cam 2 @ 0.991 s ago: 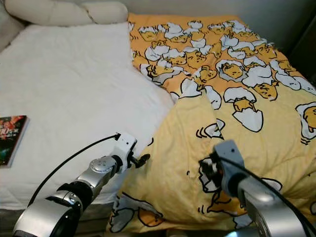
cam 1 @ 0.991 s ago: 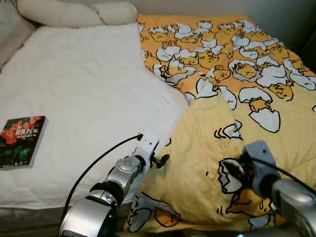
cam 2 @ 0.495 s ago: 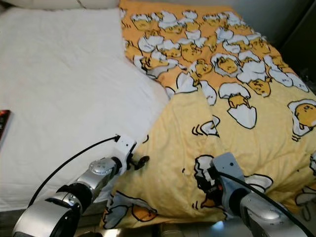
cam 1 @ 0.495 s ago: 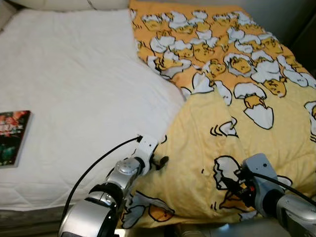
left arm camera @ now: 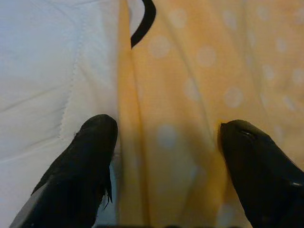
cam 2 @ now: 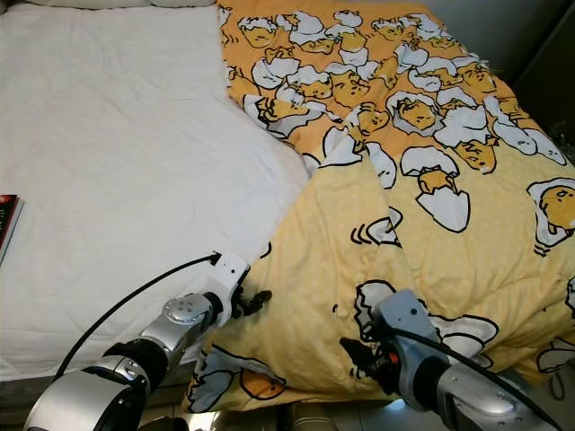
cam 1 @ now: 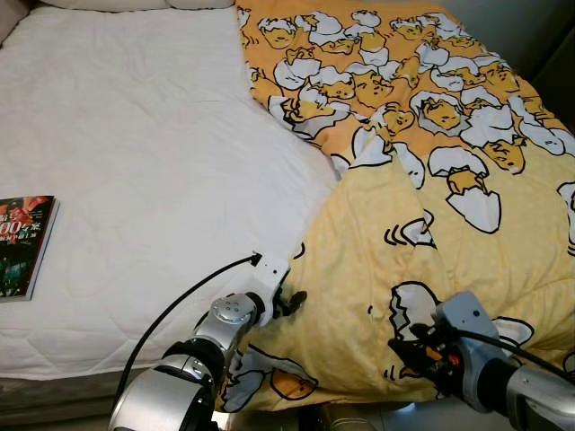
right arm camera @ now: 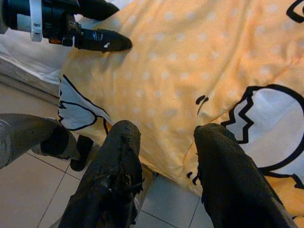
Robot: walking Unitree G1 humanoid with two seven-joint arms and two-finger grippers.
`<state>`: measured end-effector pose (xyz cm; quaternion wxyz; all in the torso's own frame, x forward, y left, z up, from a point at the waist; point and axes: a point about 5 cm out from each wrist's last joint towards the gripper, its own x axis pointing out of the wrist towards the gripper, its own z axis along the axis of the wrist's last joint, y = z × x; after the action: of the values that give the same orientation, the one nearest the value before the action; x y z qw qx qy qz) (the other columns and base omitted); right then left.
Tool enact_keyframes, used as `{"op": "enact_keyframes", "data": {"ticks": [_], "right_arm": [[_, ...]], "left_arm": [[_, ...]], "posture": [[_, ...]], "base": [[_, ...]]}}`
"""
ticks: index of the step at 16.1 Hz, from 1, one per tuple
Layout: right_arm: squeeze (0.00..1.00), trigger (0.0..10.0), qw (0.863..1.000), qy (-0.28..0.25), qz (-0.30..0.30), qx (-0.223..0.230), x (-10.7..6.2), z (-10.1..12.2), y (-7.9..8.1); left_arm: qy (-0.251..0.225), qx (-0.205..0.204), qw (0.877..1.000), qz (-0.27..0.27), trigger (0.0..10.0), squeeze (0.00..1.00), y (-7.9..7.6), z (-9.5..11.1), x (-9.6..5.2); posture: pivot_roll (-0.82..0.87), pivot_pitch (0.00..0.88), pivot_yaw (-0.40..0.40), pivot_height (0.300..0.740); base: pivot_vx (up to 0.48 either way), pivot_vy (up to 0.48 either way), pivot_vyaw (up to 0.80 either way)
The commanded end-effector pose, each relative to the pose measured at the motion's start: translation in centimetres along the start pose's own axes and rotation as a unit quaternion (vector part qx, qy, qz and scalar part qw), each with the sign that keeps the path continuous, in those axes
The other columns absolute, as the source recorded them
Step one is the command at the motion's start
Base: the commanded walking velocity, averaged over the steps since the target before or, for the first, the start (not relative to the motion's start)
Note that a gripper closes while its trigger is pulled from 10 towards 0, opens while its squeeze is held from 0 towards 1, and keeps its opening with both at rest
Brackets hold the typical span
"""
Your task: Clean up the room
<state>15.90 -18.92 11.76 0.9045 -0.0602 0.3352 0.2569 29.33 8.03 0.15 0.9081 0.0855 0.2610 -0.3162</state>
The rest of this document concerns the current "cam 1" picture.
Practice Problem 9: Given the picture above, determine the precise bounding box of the white quilted mattress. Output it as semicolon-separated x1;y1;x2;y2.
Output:
0;4;341;383

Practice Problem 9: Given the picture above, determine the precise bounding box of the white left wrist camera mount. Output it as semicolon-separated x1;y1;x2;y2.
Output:
244;251;293;317

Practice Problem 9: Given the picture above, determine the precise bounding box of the yellow egg cartoon blanket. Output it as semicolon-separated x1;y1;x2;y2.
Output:
216;0;575;414

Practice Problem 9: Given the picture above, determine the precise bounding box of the grey bed base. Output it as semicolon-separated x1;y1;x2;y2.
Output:
0;373;226;423

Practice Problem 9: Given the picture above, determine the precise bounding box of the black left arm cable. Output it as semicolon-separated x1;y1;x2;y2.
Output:
112;253;263;405

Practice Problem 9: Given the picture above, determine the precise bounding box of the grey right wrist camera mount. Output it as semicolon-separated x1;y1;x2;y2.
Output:
436;290;500;360

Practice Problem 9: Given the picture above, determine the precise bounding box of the dark red cover book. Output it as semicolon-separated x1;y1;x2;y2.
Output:
0;195;60;303

